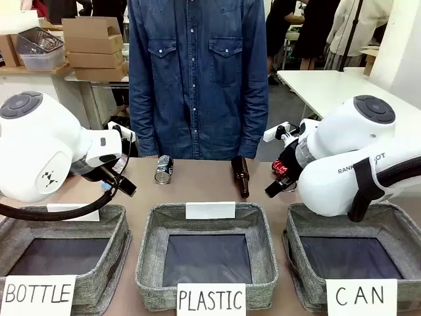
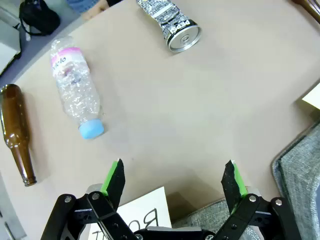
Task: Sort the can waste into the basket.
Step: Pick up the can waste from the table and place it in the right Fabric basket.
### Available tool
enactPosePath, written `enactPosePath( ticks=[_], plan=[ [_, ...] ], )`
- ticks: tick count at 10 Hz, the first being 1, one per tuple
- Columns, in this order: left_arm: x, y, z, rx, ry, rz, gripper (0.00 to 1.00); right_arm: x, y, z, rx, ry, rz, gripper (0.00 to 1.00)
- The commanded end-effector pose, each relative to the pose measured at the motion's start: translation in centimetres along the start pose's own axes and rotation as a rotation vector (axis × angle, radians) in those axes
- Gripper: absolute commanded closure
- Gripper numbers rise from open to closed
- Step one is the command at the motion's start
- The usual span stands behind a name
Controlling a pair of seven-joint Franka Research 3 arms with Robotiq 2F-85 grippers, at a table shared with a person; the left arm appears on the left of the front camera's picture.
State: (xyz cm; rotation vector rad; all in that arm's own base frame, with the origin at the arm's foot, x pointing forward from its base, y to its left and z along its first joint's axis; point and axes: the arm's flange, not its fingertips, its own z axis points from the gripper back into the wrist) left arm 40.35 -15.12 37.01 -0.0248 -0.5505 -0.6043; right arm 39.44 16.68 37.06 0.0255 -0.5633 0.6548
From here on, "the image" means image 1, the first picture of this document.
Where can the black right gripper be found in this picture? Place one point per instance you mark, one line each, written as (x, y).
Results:
(291, 161)

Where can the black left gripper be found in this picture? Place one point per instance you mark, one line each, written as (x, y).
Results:
(98, 172)

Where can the brown glass bottle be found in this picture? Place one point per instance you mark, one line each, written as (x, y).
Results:
(240, 179)

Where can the crushed dark blue can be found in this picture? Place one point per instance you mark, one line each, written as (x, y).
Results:
(163, 171)

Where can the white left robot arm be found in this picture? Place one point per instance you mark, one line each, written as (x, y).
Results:
(39, 148)

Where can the person's right forearm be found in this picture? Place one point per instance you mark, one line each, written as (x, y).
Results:
(143, 121)

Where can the person's left forearm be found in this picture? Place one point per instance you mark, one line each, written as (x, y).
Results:
(253, 121)

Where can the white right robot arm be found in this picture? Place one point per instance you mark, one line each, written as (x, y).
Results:
(348, 145)

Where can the crushed red can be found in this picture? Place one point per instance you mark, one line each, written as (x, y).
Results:
(279, 166)

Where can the grey fabric basket bottle label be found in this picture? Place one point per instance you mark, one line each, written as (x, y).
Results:
(108, 250)

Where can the grey fabric basket plastic label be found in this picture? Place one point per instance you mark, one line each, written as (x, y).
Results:
(207, 256)

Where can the grey fabric basket can label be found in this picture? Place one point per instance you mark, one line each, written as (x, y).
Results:
(348, 256)

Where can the paper sign reading can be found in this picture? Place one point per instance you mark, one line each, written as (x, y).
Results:
(361, 296)

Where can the blank white card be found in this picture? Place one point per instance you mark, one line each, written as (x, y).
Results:
(79, 214)
(210, 210)

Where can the flat cardboard box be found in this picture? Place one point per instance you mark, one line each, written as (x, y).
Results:
(93, 44)
(98, 72)
(93, 59)

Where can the paper sign reading plastic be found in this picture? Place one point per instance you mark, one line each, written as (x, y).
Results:
(211, 299)

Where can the person in denim shirt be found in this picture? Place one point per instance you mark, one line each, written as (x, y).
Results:
(197, 82)

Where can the paper sign reading bottle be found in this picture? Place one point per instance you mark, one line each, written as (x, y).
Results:
(37, 294)

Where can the wooden board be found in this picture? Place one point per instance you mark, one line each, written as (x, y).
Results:
(36, 69)

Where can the clear plastic container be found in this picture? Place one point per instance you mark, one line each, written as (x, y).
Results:
(42, 61)

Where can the bystander in black shirt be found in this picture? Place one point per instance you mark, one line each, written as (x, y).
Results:
(278, 29)

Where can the bystander in black skirt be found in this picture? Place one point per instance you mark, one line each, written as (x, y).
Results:
(314, 33)

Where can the cardboard box with flap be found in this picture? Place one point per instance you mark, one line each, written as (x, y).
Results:
(370, 59)

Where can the open cardboard box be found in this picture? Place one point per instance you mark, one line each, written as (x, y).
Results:
(89, 28)

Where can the black tripod pole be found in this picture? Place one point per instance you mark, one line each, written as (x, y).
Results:
(353, 26)

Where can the small brown cardboard box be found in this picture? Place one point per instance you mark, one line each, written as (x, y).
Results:
(8, 51)

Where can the bystander in cream jacket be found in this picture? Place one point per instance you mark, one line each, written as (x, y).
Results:
(361, 23)

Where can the white foam block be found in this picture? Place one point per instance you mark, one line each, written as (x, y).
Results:
(18, 21)

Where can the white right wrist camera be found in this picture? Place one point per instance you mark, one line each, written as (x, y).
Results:
(274, 133)

